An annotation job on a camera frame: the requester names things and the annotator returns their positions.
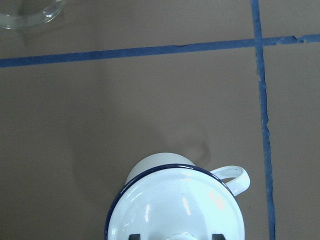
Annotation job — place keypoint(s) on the white enamel mug lid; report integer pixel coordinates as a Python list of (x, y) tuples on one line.
[(175, 203)]

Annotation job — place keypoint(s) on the white enamel mug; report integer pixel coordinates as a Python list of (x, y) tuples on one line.
[(239, 178)]

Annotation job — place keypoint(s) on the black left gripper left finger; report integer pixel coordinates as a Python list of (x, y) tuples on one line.
[(135, 236)]

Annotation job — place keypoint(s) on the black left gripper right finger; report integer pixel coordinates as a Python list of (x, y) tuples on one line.
[(217, 236)]

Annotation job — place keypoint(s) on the clear glass funnel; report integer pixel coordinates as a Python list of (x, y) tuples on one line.
[(22, 14)]

